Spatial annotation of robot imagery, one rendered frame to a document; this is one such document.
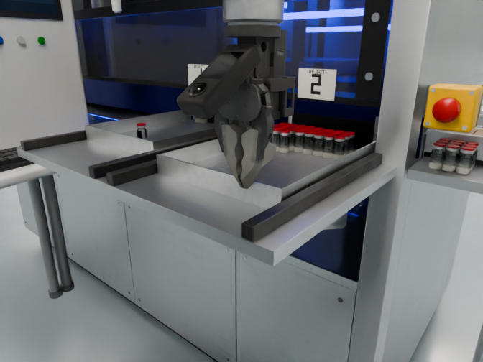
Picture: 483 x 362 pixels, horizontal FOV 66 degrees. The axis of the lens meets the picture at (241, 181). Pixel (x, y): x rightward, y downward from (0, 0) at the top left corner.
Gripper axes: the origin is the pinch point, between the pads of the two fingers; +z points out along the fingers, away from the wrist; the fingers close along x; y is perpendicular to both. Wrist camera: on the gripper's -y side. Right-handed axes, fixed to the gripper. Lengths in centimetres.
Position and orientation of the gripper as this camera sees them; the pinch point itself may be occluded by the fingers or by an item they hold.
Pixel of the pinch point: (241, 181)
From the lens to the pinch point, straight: 51.5
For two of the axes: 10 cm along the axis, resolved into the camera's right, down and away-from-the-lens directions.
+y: 6.4, -2.6, 7.3
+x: -7.7, -2.2, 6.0
